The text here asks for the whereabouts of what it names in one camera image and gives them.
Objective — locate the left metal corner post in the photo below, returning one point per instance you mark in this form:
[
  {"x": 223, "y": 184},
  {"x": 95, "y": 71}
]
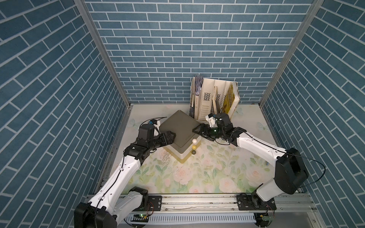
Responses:
[{"x": 86, "y": 16}]

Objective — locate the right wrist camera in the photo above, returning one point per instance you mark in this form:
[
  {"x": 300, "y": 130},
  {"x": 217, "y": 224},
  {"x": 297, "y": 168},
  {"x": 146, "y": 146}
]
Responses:
[{"x": 211, "y": 119}]

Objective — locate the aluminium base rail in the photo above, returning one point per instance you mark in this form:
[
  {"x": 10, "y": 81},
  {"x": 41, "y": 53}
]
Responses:
[{"x": 228, "y": 203}]

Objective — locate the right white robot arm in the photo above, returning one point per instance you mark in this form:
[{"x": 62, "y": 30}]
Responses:
[{"x": 290, "y": 170}]

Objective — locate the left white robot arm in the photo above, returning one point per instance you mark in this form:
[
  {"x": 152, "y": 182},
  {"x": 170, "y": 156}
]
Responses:
[{"x": 104, "y": 209}]

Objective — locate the right metal corner post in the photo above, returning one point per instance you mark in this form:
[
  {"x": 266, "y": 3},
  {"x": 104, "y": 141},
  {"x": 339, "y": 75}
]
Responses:
[{"x": 312, "y": 11}]

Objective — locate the metal corner post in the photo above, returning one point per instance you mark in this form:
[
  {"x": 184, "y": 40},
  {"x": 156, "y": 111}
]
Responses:
[
  {"x": 312, "y": 11},
  {"x": 86, "y": 16}
]

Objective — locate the white file organizer rack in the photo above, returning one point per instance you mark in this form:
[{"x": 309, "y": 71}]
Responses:
[{"x": 206, "y": 94}]

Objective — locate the olive and cream drawer cabinet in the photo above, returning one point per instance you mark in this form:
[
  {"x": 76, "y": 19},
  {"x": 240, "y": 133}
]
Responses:
[{"x": 182, "y": 125}]

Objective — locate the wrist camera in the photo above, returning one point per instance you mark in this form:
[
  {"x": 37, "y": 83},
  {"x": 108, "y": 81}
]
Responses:
[
  {"x": 156, "y": 122},
  {"x": 211, "y": 119}
]

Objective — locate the floral table mat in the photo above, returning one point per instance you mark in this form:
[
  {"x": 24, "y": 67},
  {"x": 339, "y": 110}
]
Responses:
[{"x": 213, "y": 169}]

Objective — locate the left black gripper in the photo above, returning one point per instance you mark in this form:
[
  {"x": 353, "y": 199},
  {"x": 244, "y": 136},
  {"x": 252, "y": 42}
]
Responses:
[{"x": 169, "y": 140}]

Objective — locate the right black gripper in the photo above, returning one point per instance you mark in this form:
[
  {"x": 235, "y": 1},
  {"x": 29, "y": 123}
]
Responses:
[{"x": 202, "y": 126}]

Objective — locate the yellow cover book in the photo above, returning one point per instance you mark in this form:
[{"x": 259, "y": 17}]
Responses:
[{"x": 231, "y": 99}]

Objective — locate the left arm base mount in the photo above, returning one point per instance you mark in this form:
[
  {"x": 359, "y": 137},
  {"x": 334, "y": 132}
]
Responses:
[{"x": 149, "y": 202}]

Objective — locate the blue spine book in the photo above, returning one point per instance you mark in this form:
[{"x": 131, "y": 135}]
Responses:
[{"x": 195, "y": 92}]

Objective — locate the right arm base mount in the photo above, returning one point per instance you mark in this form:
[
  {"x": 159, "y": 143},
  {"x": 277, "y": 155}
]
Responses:
[{"x": 253, "y": 202}]

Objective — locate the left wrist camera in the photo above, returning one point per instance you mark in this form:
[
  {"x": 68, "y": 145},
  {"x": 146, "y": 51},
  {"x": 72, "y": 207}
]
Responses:
[{"x": 156, "y": 122}]

